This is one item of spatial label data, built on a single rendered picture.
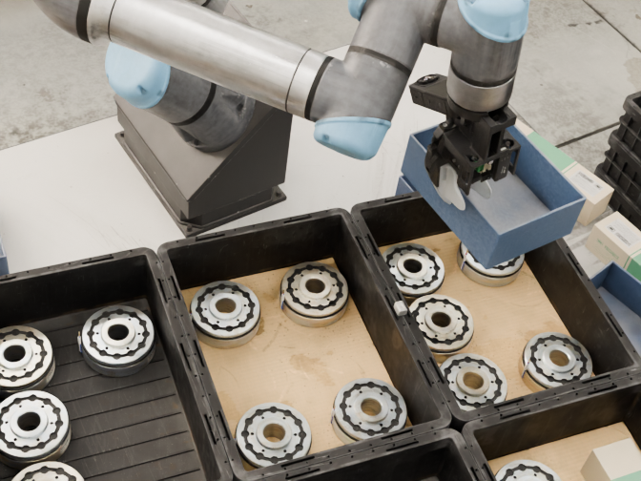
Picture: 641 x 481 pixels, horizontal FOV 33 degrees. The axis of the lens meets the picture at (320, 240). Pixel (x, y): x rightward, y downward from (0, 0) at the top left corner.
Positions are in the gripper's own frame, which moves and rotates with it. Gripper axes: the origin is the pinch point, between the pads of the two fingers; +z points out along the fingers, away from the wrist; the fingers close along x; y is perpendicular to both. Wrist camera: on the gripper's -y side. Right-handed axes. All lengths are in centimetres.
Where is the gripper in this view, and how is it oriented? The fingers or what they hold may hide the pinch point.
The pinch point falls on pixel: (450, 191)
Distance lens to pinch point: 143.2
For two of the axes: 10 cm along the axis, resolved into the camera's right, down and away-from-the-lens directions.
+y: 4.9, 7.0, -5.2
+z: -0.1, 6.1, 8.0
